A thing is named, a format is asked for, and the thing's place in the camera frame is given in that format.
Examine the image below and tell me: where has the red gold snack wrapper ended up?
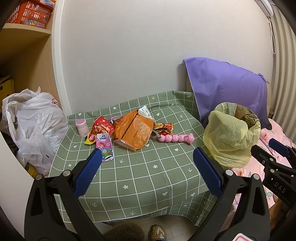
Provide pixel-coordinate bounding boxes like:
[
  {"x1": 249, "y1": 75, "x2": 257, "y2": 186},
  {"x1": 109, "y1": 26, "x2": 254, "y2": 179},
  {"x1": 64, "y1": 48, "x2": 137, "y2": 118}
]
[{"x1": 153, "y1": 123, "x2": 174, "y2": 136}]

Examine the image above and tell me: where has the white green milk bag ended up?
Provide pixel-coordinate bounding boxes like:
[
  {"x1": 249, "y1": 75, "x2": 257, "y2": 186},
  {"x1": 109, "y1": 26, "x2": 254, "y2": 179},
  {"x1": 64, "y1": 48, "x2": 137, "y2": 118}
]
[{"x1": 138, "y1": 105, "x2": 154, "y2": 121}]

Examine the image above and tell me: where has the brown furry slipper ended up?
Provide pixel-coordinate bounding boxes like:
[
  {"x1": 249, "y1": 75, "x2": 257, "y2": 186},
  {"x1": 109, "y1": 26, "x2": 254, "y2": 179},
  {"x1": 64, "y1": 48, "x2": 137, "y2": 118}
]
[{"x1": 103, "y1": 223, "x2": 145, "y2": 241}]

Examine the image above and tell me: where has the pink cylindrical cup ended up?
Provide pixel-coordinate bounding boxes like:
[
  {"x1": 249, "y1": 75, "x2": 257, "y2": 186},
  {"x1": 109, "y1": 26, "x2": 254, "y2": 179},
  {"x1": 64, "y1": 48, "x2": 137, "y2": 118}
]
[{"x1": 75, "y1": 118, "x2": 89, "y2": 137}]

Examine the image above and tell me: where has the red plastic basket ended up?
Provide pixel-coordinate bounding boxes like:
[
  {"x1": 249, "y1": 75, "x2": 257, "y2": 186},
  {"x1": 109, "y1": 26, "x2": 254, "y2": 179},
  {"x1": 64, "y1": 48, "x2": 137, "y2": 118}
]
[{"x1": 6, "y1": 1, "x2": 54, "y2": 29}]

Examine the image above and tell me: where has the red paper cup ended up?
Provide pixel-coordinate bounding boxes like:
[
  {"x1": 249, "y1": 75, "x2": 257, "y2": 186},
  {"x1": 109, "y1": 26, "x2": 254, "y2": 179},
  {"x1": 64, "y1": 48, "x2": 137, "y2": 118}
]
[{"x1": 92, "y1": 116, "x2": 115, "y2": 136}]

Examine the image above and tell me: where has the white air conditioner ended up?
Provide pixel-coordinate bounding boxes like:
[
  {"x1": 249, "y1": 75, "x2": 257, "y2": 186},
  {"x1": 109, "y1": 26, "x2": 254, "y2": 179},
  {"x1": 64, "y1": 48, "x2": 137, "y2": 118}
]
[{"x1": 254, "y1": 0, "x2": 273, "y2": 17}]

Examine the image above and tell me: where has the orange chip bag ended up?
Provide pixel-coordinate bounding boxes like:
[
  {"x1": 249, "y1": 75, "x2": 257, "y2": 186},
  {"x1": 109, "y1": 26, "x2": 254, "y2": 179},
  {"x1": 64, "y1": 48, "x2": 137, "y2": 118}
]
[{"x1": 113, "y1": 110, "x2": 154, "y2": 151}]

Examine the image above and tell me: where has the yellow noodle snack packet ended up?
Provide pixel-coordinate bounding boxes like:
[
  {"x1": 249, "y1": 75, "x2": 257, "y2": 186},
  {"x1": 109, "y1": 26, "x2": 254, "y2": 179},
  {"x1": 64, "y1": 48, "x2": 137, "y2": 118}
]
[{"x1": 84, "y1": 130, "x2": 96, "y2": 145}]

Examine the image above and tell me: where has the white plastic shopping bag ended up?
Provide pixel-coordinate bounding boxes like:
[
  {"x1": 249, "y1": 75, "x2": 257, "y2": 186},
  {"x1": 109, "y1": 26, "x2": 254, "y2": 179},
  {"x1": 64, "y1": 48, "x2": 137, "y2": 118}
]
[{"x1": 1, "y1": 89, "x2": 68, "y2": 175}]

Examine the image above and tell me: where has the pink caterpillar toy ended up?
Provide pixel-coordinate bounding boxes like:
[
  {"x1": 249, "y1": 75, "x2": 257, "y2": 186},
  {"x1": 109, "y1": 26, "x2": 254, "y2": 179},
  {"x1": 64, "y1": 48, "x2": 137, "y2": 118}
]
[{"x1": 156, "y1": 135, "x2": 195, "y2": 145}]

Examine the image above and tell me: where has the yellow trash bag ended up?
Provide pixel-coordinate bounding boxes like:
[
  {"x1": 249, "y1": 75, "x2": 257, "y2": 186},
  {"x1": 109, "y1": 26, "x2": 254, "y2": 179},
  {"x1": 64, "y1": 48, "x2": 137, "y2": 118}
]
[{"x1": 203, "y1": 102, "x2": 261, "y2": 168}]

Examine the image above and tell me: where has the wooden shelf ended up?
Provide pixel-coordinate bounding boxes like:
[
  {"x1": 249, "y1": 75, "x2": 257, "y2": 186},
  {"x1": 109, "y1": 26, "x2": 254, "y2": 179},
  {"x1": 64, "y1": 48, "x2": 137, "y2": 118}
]
[{"x1": 0, "y1": 23, "x2": 51, "y2": 63}]

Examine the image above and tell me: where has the striped curtain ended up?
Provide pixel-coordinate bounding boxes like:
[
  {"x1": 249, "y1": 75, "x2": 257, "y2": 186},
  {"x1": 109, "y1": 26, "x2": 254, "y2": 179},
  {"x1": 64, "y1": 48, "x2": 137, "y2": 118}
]
[{"x1": 271, "y1": 5, "x2": 295, "y2": 141}]

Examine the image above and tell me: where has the pink cartoon snack packet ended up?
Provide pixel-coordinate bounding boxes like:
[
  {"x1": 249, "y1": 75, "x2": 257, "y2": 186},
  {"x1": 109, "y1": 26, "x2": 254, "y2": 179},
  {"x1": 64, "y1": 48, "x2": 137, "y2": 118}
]
[{"x1": 96, "y1": 133, "x2": 114, "y2": 162}]

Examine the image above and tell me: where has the green checked tablecloth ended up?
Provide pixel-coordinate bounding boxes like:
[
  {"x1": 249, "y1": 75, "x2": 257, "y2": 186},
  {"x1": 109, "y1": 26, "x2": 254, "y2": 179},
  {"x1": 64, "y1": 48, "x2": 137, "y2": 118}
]
[{"x1": 49, "y1": 91, "x2": 216, "y2": 225}]

